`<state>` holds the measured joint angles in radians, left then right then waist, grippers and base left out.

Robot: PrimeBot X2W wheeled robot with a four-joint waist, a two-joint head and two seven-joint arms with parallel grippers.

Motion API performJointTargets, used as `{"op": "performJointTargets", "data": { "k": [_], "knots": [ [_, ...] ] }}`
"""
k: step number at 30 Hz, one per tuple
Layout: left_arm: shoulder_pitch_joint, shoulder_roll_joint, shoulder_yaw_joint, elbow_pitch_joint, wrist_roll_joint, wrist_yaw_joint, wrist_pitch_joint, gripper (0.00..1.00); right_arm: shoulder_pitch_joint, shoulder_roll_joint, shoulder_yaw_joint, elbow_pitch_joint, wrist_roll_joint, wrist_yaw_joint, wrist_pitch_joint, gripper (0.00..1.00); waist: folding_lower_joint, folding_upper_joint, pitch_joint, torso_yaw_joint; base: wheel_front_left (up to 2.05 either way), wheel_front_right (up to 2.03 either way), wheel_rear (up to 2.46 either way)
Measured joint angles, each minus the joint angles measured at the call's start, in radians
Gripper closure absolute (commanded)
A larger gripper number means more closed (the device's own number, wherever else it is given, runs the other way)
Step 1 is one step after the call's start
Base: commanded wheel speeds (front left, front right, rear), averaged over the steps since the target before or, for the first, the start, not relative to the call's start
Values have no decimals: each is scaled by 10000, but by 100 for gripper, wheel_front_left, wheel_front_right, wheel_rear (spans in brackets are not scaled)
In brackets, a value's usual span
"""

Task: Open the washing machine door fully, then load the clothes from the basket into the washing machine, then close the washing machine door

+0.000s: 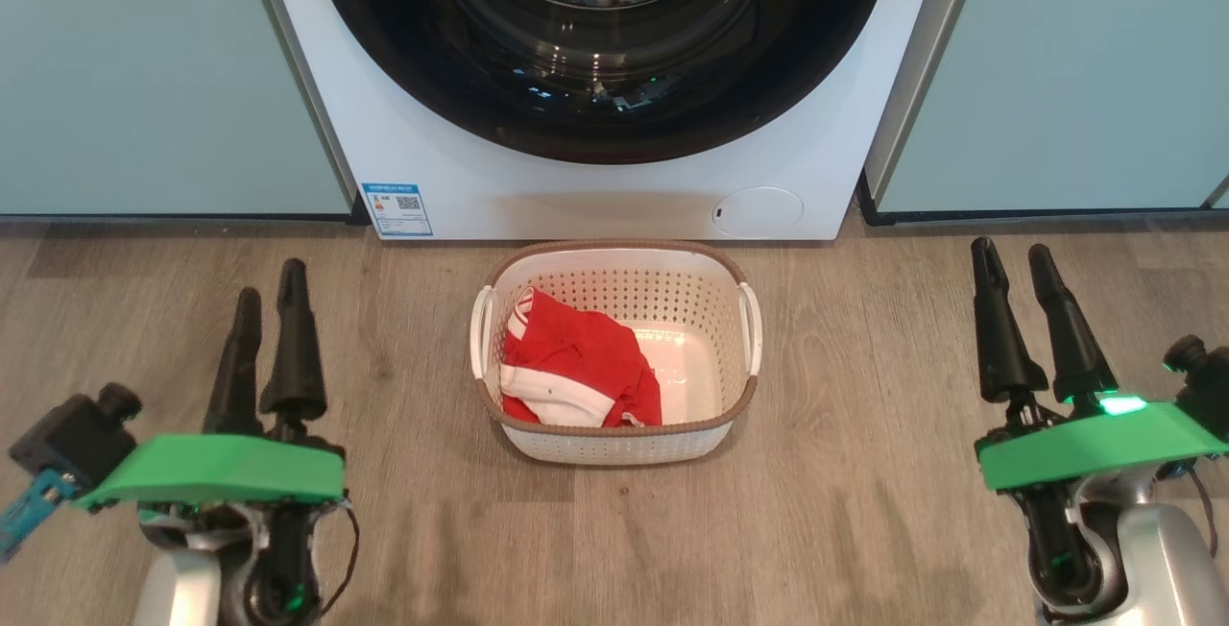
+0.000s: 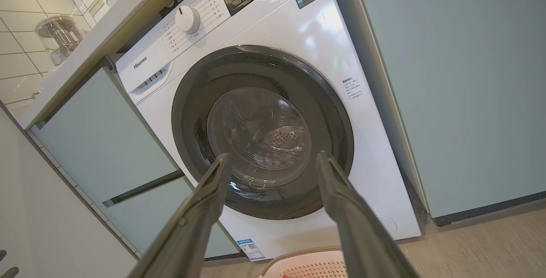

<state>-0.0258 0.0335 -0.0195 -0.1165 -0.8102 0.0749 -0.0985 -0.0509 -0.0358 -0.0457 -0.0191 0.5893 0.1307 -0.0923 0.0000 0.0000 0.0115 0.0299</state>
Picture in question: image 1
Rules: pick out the red and white garment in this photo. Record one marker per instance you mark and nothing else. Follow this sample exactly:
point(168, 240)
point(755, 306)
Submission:
point(586, 357)

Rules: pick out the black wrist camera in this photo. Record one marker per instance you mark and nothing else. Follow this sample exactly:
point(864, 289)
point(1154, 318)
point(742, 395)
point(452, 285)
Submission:
point(1208, 396)
point(77, 439)

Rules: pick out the round dark washer door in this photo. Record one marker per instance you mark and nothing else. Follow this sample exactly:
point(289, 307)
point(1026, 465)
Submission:
point(384, 60)

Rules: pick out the white perforated laundry basket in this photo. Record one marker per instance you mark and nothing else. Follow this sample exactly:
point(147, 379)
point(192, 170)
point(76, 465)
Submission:
point(672, 280)

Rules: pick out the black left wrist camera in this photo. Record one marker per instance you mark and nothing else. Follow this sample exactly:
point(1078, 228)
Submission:
point(77, 439)

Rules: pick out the blue plastic camera bracket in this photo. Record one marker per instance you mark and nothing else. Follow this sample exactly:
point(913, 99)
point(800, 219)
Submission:
point(24, 511)

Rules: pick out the round white filter cover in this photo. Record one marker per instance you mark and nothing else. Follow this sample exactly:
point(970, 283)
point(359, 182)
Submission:
point(759, 213)

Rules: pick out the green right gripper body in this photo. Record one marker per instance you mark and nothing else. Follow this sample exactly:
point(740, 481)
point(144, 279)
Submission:
point(1095, 444)

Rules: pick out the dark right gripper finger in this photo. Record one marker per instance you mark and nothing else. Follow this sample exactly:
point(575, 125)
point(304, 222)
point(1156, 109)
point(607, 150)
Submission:
point(1003, 348)
point(1071, 348)

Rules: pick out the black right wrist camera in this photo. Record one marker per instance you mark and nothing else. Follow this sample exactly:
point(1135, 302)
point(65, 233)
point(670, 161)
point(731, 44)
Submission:
point(1208, 396)

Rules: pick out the blue energy label sticker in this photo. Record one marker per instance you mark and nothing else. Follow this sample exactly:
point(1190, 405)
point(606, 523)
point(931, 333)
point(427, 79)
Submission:
point(396, 210)

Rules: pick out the pale green cabinet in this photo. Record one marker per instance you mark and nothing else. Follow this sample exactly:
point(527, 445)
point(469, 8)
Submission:
point(1056, 79)
point(144, 79)

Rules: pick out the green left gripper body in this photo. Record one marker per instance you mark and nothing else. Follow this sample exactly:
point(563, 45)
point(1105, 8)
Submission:
point(221, 472)

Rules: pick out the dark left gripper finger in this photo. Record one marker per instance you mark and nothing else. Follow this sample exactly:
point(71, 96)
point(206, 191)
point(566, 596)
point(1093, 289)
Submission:
point(293, 357)
point(235, 376)

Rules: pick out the white front-load washing machine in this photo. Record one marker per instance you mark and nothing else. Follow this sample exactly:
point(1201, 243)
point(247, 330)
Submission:
point(461, 184)

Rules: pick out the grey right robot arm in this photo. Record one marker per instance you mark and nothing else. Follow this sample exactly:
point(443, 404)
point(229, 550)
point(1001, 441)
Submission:
point(1162, 568)

